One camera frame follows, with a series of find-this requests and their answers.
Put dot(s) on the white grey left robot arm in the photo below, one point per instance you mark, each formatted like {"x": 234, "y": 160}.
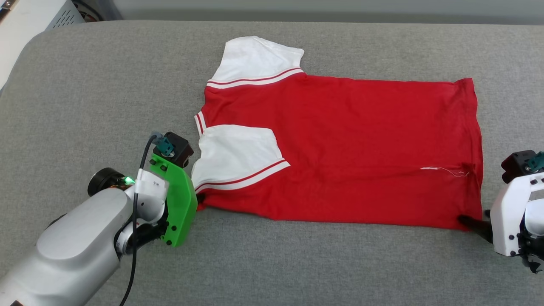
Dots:
{"x": 76, "y": 250}

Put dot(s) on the white flat cabinet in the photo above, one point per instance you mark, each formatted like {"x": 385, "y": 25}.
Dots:
{"x": 25, "y": 29}

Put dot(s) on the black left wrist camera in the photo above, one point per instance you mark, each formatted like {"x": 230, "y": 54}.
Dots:
{"x": 176, "y": 146}

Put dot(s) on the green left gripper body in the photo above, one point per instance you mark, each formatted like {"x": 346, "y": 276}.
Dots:
{"x": 180, "y": 204}

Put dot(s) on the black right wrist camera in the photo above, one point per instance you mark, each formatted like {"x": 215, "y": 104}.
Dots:
{"x": 518, "y": 163}

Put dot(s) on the red and white jersey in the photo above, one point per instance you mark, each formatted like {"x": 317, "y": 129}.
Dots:
{"x": 361, "y": 148}

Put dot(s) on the grey fabric sofa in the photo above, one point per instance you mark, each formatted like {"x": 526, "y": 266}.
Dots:
{"x": 272, "y": 272}

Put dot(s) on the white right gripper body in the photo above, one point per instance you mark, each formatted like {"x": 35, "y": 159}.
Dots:
{"x": 508, "y": 212}

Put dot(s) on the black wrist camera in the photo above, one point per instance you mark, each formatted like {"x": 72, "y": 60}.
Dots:
{"x": 518, "y": 163}
{"x": 176, "y": 146}

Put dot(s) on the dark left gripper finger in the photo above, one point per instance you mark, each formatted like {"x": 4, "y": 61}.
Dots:
{"x": 200, "y": 199}

